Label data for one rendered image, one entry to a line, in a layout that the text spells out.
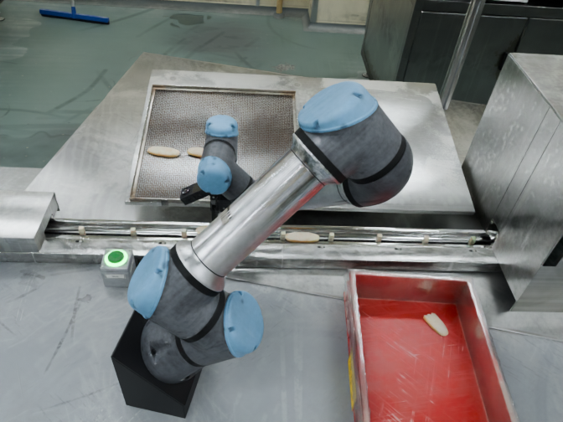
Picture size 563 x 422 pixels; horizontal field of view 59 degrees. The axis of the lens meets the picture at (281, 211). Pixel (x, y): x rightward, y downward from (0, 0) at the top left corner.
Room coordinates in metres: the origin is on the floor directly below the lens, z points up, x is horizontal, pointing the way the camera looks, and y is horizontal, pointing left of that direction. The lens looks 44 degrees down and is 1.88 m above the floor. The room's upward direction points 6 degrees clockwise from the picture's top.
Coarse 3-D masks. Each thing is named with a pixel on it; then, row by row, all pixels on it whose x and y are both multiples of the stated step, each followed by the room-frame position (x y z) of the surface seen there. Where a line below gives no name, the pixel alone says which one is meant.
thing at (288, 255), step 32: (0, 256) 0.81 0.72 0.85; (32, 256) 0.82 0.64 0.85; (64, 256) 0.82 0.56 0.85; (96, 256) 0.83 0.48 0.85; (256, 256) 0.88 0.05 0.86; (288, 256) 0.89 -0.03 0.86; (320, 256) 0.91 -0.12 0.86; (352, 256) 0.92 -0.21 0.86; (384, 256) 0.93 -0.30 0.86; (416, 256) 0.94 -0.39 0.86; (448, 256) 0.95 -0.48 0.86; (480, 256) 0.97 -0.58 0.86
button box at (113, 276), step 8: (104, 256) 0.80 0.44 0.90; (128, 256) 0.81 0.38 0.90; (104, 264) 0.78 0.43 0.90; (128, 264) 0.79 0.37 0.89; (136, 264) 0.84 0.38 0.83; (104, 272) 0.76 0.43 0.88; (112, 272) 0.77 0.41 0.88; (120, 272) 0.77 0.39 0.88; (128, 272) 0.77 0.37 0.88; (104, 280) 0.76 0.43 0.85; (112, 280) 0.76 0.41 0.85; (120, 280) 0.77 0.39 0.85; (128, 280) 0.77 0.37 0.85
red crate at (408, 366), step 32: (384, 320) 0.74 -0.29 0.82; (416, 320) 0.75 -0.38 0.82; (448, 320) 0.76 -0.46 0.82; (384, 352) 0.65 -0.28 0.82; (416, 352) 0.66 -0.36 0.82; (448, 352) 0.67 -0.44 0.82; (384, 384) 0.57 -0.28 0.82; (416, 384) 0.58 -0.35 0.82; (448, 384) 0.58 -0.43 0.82; (384, 416) 0.49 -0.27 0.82; (416, 416) 0.50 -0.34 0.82; (448, 416) 0.51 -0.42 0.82; (480, 416) 0.51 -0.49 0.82
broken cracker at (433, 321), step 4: (424, 316) 0.76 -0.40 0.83; (428, 316) 0.76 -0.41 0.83; (432, 316) 0.76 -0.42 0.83; (436, 316) 0.77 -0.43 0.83; (428, 320) 0.75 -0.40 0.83; (432, 320) 0.75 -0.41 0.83; (436, 320) 0.75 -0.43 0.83; (440, 320) 0.76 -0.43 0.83; (428, 324) 0.74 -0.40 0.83; (432, 324) 0.74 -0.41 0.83; (436, 324) 0.74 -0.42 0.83; (440, 324) 0.74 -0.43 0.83; (444, 324) 0.75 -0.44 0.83; (432, 328) 0.73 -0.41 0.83; (436, 328) 0.73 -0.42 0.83; (440, 328) 0.73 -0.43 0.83; (444, 328) 0.73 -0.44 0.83; (436, 332) 0.72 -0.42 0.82; (440, 332) 0.72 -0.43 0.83; (444, 332) 0.72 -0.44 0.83
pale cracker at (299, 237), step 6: (288, 234) 0.98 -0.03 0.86; (294, 234) 0.98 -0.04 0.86; (300, 234) 0.98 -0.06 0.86; (306, 234) 0.98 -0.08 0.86; (312, 234) 0.99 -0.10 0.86; (288, 240) 0.96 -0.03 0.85; (294, 240) 0.96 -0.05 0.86; (300, 240) 0.96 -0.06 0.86; (306, 240) 0.97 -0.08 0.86; (312, 240) 0.97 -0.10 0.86
